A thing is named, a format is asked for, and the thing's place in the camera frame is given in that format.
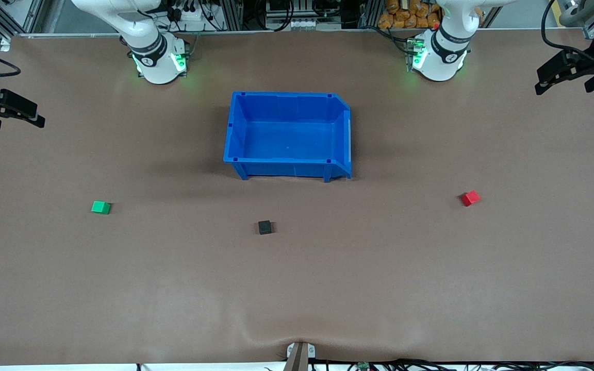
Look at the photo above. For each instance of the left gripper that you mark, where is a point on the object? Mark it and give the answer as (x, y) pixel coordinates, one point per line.
(587, 65)

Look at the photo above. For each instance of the green cube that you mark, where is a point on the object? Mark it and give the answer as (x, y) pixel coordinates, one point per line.
(100, 207)

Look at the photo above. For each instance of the red cube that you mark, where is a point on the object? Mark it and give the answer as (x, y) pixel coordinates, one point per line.
(470, 198)

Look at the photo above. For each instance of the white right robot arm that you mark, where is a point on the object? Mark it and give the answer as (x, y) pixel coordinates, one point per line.
(155, 56)

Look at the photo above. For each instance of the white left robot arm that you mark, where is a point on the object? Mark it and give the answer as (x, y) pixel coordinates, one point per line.
(439, 54)

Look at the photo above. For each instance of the black cube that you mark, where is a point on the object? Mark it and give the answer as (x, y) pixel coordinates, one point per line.
(264, 227)

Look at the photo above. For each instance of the orange snack bag pile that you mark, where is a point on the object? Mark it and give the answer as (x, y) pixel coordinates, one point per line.
(410, 13)

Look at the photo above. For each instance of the white power strip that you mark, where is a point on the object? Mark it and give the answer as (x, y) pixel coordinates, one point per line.
(191, 14)

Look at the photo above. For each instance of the blue plastic storage bin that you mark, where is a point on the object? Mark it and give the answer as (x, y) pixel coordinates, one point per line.
(286, 135)

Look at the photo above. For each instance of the brown table mat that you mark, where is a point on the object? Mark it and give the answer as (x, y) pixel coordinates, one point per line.
(297, 288)

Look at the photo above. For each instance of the metal table edge clamp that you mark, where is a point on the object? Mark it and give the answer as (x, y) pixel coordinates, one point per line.
(300, 355)

